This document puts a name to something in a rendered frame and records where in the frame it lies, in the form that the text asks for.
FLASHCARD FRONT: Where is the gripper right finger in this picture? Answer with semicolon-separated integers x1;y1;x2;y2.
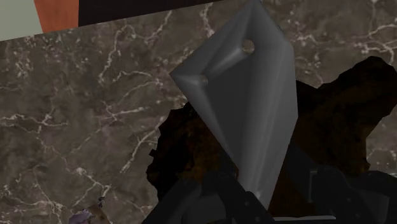
309;165;397;224

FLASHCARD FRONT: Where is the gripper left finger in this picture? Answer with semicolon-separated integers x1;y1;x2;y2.
142;171;276;224

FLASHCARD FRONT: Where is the grey angular blade with holes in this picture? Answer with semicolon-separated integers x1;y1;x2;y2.
169;0;299;211

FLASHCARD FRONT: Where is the purple and brown small object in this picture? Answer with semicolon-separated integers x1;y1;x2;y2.
68;196;113;224

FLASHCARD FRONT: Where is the orange wooden panel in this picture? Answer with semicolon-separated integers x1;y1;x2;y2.
33;0;80;34

